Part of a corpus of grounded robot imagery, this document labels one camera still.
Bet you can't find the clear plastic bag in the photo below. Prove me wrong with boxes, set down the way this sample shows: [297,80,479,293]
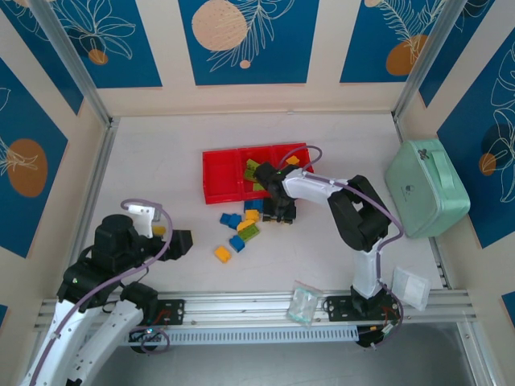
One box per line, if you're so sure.
[286,280,323,330]

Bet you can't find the small board with green light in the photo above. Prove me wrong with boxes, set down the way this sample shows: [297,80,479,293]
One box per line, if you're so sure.
[130,326,168,343]

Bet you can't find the mint green zip case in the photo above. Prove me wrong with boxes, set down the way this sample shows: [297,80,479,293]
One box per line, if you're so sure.
[384,138,472,239]

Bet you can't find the white plastic packet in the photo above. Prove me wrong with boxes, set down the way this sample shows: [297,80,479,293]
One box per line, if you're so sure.
[392,265,431,311]

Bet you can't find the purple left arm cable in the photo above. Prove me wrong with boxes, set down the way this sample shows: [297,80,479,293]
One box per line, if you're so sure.
[23,198,175,355]

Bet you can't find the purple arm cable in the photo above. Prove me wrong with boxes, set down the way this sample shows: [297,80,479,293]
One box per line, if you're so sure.
[277,145,405,349]
[23,198,175,355]

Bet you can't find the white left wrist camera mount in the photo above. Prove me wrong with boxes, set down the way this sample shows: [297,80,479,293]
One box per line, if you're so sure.
[127,203,160,239]

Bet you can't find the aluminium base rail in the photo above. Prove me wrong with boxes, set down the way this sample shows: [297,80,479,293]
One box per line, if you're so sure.
[34,289,478,333]

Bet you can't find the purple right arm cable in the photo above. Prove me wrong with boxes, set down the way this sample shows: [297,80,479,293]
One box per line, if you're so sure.
[277,145,405,349]

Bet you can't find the slotted white cable duct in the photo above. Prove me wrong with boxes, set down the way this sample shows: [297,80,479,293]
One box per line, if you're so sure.
[51,326,360,347]

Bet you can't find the white wire connector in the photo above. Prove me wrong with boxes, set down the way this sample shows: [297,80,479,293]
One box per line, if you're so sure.
[357,323,403,349]

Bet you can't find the aluminium frame post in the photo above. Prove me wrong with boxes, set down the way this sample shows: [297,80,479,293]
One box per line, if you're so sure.
[30,0,117,126]
[392,0,463,121]

